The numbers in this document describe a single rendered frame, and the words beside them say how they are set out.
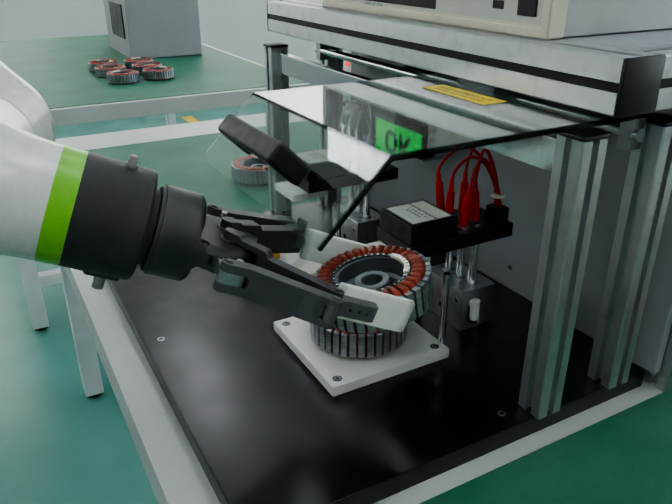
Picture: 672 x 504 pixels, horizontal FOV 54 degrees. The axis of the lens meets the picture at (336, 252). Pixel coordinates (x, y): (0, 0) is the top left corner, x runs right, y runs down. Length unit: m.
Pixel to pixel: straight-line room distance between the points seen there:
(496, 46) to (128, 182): 0.36
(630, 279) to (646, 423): 0.16
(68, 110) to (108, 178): 1.68
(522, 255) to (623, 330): 0.22
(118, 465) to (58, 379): 0.47
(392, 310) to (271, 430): 0.18
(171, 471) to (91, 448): 1.25
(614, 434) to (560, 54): 0.37
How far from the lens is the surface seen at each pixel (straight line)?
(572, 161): 0.58
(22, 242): 0.52
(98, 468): 1.84
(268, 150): 0.48
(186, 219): 0.52
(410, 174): 1.06
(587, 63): 0.58
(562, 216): 0.60
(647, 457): 0.72
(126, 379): 0.79
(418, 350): 0.75
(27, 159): 0.51
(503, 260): 0.92
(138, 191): 0.51
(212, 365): 0.75
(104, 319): 0.92
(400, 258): 0.62
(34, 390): 2.17
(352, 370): 0.71
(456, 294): 0.79
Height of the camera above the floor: 1.19
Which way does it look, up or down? 25 degrees down
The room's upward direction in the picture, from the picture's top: straight up
